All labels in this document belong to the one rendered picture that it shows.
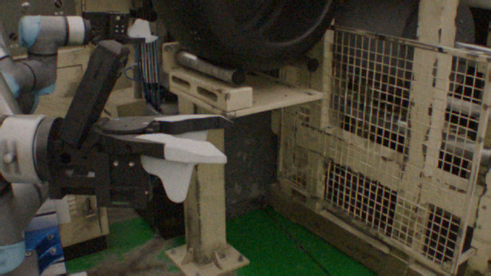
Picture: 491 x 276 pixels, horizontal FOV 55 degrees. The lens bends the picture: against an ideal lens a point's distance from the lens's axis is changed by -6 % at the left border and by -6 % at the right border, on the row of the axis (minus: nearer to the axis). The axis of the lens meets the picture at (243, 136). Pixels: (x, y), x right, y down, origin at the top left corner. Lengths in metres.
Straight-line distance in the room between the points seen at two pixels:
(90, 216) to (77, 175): 1.63
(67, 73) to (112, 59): 1.45
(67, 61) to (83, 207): 0.61
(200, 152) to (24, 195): 0.29
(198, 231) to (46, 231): 0.83
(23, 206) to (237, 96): 0.88
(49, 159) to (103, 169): 0.06
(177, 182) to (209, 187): 1.46
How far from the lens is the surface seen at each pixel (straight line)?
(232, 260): 2.13
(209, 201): 1.95
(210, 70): 1.48
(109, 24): 1.28
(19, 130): 0.54
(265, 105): 1.47
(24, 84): 1.19
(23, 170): 0.54
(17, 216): 0.63
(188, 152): 0.44
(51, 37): 1.24
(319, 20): 1.53
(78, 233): 2.18
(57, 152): 0.54
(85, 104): 0.51
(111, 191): 0.52
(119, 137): 0.48
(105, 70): 0.50
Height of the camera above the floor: 1.24
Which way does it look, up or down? 21 degrees down
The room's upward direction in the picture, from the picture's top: straight up
